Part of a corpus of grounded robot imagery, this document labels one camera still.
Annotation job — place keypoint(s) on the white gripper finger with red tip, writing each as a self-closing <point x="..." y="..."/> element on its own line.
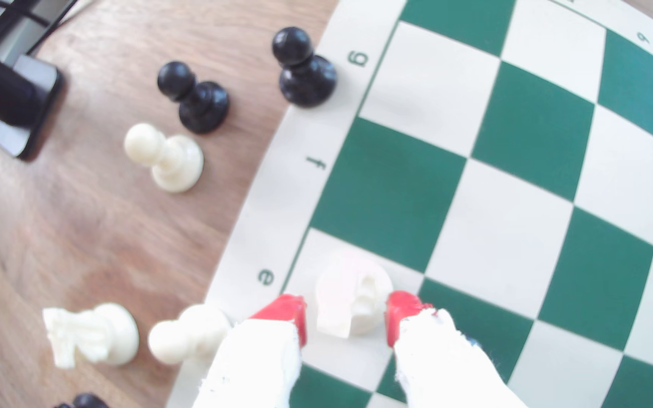
<point x="445" y="368"/>
<point x="253" y="368"/>

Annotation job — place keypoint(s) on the white knight chess piece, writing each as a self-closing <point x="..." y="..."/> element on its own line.
<point x="100" y="334"/>
<point x="349" y="294"/>

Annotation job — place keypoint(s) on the white pawn chess piece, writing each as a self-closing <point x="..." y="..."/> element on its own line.
<point x="173" y="161"/>
<point x="190" y="334"/>

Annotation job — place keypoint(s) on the green and white chess mat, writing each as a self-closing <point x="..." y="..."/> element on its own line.
<point x="389" y="192"/>

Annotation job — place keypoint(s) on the black pawn chess piece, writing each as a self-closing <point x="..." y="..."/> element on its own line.
<point x="202" y="105"/>
<point x="306" y="79"/>

